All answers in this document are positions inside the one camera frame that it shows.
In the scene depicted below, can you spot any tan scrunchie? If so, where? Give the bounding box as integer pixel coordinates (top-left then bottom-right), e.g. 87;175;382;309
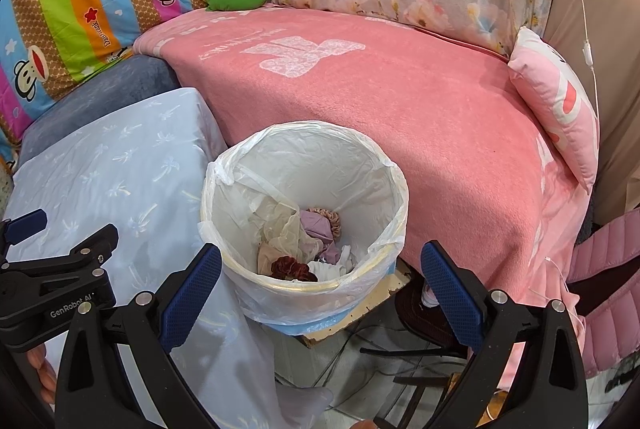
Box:
306;208;342;240

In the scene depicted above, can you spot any pink blanket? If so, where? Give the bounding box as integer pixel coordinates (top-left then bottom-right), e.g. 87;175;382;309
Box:
134;6;596;390

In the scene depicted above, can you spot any purple cloth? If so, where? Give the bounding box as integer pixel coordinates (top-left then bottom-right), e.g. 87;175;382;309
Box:
299;209;346;265

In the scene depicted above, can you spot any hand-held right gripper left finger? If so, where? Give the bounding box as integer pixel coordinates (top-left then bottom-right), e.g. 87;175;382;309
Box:
54;243;223;429

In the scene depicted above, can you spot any pink quilted chair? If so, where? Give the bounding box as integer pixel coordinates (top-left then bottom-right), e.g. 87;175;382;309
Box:
565;209;640;380

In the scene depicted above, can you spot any beige mesh cloth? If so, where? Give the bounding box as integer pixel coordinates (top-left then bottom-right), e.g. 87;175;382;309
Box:
260;202;313;260

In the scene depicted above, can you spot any red velvet scrunchie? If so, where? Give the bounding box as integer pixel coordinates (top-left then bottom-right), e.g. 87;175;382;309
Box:
270;255;318;283

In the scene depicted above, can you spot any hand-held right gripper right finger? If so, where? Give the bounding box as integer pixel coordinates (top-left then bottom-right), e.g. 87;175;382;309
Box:
420;240;591;429

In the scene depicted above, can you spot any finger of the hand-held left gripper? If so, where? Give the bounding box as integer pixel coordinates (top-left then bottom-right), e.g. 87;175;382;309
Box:
0;223;120;282
0;209;48;260

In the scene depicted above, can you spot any light blue tablecloth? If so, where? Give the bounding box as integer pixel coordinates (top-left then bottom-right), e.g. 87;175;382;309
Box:
0;88;331;429

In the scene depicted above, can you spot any pink pillow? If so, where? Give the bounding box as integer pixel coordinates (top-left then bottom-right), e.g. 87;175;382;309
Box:
507;26;600;195

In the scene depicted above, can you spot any blue-grey cushion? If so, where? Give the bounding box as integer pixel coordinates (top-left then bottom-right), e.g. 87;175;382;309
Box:
17;54;181;165

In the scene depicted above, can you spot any pale wooden board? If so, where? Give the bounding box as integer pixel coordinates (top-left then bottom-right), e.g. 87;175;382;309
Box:
285;269;411;350

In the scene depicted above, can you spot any white cable with switch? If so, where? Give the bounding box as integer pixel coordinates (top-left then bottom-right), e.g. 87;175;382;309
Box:
555;0;601;190

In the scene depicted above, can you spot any black chair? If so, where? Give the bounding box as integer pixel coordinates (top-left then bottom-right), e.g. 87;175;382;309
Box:
360;281;481;429

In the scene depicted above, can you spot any white bag-lined trash bin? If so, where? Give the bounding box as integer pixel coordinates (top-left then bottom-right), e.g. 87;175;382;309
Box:
199;122;410;335

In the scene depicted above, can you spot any white cloth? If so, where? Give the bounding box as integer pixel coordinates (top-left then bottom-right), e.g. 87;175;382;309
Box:
306;245;357;284

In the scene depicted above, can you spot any brown stocking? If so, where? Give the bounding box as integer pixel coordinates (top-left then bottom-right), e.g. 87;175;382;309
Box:
256;243;281;275

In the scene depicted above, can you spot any person's left hand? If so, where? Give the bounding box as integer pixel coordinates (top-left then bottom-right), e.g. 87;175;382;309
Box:
26;341;60;405

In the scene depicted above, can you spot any striped monkey cartoon pillow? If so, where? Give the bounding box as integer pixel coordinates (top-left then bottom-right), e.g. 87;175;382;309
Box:
0;0;221;160

